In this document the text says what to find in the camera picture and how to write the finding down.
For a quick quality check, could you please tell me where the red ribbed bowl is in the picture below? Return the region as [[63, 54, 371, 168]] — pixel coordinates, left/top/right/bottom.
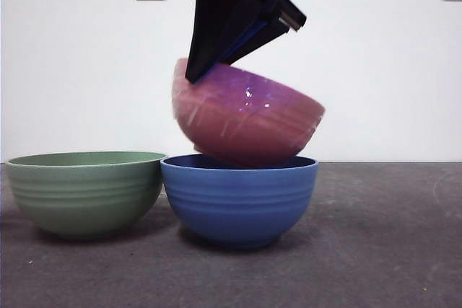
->
[[171, 56, 327, 169]]

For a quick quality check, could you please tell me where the green ribbed bowl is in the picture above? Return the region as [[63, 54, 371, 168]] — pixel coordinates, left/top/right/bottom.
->
[[4, 151, 169, 241]]

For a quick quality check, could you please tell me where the blue ribbed bowl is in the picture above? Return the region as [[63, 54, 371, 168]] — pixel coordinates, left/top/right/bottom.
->
[[159, 153, 320, 250]]

